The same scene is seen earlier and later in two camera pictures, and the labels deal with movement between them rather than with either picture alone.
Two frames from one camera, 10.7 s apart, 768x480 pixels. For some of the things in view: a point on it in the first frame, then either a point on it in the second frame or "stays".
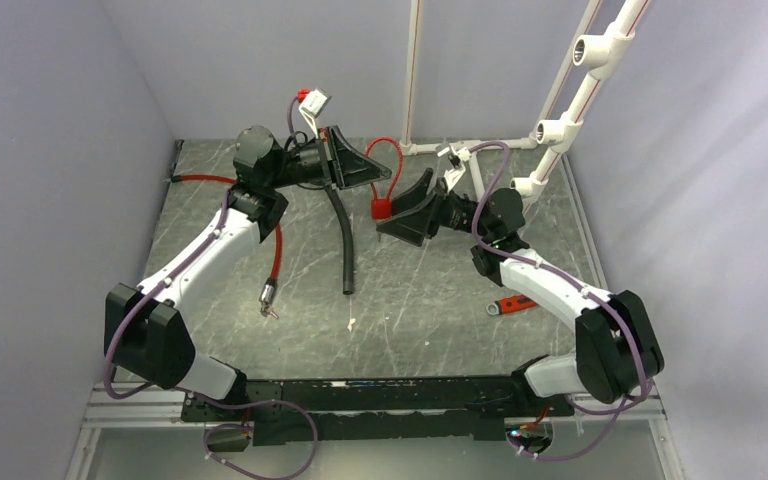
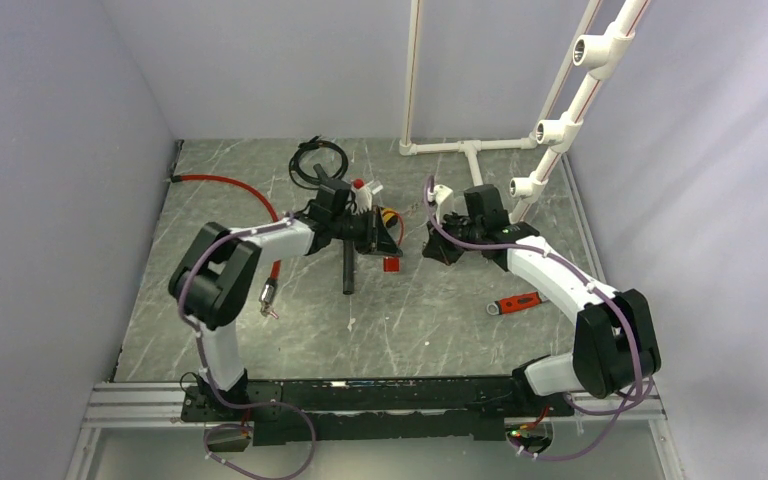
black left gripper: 352,167 -> 377,240
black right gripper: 415,214 -> 437,247
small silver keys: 265,310 stays
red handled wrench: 510,304 stays
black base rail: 286,412 stays
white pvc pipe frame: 555,135 stays
